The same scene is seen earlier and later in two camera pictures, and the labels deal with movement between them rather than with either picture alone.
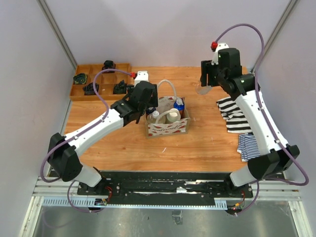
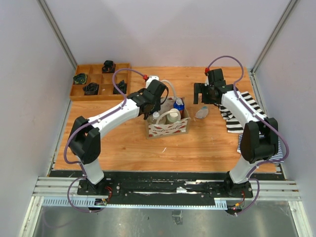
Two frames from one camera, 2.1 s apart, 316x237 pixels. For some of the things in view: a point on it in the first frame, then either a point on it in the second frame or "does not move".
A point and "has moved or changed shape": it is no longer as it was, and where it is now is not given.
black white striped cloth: x=236 y=122 does not move
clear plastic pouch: x=204 y=90 has moved or changed shape
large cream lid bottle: x=174 y=115 does not move
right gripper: x=205 y=73 -> x=197 y=92
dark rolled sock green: x=80 y=78 does not move
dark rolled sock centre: x=89 y=89 does not move
